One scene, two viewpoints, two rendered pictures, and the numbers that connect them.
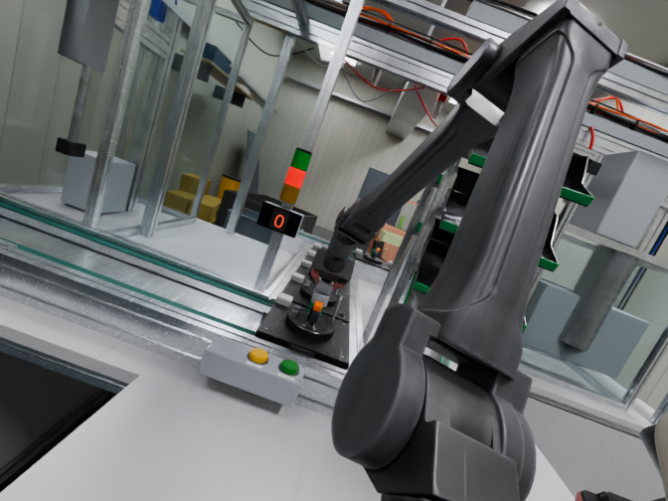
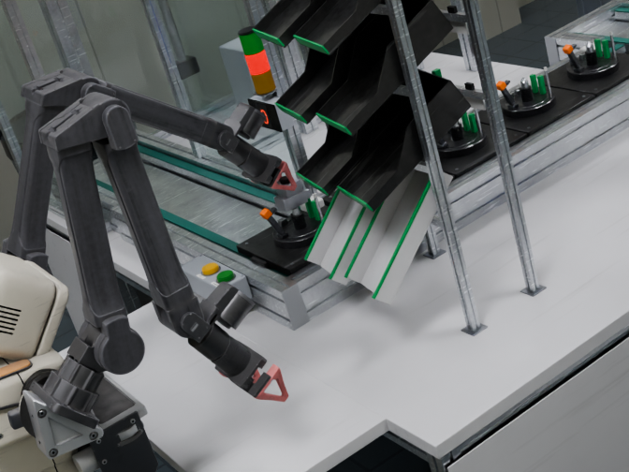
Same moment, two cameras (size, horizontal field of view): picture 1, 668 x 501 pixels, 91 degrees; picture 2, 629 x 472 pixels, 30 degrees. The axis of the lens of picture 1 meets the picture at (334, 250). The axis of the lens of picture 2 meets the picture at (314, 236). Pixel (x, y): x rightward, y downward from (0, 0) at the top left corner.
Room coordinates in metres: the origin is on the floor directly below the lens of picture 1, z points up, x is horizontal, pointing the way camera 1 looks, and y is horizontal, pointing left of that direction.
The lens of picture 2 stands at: (-0.25, -2.25, 2.13)
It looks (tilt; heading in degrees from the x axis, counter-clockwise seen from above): 25 degrees down; 63
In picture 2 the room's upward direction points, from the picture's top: 17 degrees counter-clockwise
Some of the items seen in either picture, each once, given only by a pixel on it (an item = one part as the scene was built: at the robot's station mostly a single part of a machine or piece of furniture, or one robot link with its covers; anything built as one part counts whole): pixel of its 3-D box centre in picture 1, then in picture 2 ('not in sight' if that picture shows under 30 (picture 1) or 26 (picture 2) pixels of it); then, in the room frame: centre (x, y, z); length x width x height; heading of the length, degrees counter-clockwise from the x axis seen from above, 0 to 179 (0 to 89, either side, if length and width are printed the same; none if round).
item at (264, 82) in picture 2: (289, 193); (263, 81); (0.96, 0.18, 1.29); 0.05 x 0.05 x 0.05
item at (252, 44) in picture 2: (300, 160); (251, 41); (0.96, 0.18, 1.39); 0.05 x 0.05 x 0.05
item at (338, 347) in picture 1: (308, 329); (304, 237); (0.85, -0.01, 0.96); 0.24 x 0.24 x 0.02; 1
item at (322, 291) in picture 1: (323, 288); (292, 189); (0.86, -0.01, 1.08); 0.08 x 0.04 x 0.07; 2
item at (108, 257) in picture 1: (205, 304); (253, 224); (0.87, 0.29, 0.91); 0.84 x 0.28 x 0.10; 91
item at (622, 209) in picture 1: (591, 250); not in sight; (1.62, -1.15, 1.50); 0.38 x 0.21 x 0.88; 1
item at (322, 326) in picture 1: (310, 323); (301, 230); (0.85, -0.01, 0.98); 0.14 x 0.14 x 0.02
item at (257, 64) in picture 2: (295, 177); (257, 61); (0.96, 0.18, 1.34); 0.05 x 0.05 x 0.05
